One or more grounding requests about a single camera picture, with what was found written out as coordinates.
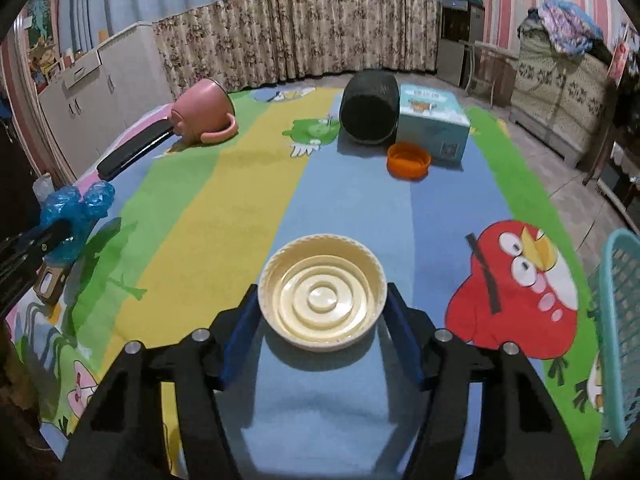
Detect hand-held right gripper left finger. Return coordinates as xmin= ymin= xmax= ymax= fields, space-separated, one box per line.
xmin=60 ymin=287 xmax=262 ymax=480

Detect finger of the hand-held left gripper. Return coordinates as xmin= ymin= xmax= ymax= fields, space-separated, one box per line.
xmin=0 ymin=217 xmax=73 ymax=261
xmin=0 ymin=247 xmax=49 ymax=318

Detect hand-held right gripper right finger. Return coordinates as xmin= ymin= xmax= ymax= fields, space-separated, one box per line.
xmin=384 ymin=282 xmax=586 ymax=480

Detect blue mesh bath sponge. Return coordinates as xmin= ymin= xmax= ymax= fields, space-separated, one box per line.
xmin=40 ymin=181 xmax=116 ymax=263

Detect cream round plastic lid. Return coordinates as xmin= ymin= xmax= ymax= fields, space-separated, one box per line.
xmin=257 ymin=233 xmax=388 ymax=352

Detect teal plastic basket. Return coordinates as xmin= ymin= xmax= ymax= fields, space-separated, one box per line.
xmin=587 ymin=229 xmax=640 ymax=443

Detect small tan box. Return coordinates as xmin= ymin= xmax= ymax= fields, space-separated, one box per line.
xmin=34 ymin=260 xmax=66 ymax=306

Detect clear plastic bag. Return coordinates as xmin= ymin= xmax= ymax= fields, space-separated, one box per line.
xmin=32 ymin=172 xmax=56 ymax=206

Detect black zippered case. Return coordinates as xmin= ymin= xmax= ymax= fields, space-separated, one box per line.
xmin=96 ymin=117 xmax=176 ymax=181

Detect printed cartoon blanket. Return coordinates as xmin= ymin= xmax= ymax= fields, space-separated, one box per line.
xmin=20 ymin=85 xmax=608 ymax=480

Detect books on cabinet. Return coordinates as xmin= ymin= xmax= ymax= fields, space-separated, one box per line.
xmin=30 ymin=47 xmax=76 ymax=93

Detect white cabinet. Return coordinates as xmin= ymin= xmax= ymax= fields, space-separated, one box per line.
xmin=39 ymin=21 xmax=173 ymax=181

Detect small orange plastic lid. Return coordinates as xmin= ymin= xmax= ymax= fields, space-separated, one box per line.
xmin=386 ymin=142 xmax=432 ymax=180

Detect pink plastic cup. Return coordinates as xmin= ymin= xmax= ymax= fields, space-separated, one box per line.
xmin=170 ymin=79 xmax=239 ymax=147

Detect teal cardboard box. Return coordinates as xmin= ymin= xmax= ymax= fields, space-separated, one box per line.
xmin=395 ymin=84 xmax=472 ymax=167

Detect dark woven basket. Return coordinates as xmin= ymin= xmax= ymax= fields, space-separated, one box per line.
xmin=339 ymin=71 xmax=401 ymax=147

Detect dark low furniture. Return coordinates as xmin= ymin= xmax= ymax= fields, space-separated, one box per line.
xmin=595 ymin=125 xmax=640 ymax=221

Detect cloth-covered cabinet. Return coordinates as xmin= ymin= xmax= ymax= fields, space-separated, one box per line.
xmin=509 ymin=35 xmax=616 ymax=168

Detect grey water dispenser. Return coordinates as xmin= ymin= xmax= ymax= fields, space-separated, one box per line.
xmin=436 ymin=0 xmax=486 ymax=87

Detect blue and floral curtain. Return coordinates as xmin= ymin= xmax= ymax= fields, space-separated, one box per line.
xmin=57 ymin=0 xmax=453 ymax=98

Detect pile of clothes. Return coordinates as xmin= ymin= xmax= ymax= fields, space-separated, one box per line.
xmin=517 ymin=0 xmax=613 ymax=58

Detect clothes rack with garments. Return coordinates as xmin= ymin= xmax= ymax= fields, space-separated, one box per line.
xmin=607 ymin=25 xmax=640 ymax=91

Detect wall poster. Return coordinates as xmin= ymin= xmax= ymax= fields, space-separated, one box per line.
xmin=25 ymin=0 xmax=56 ymax=56

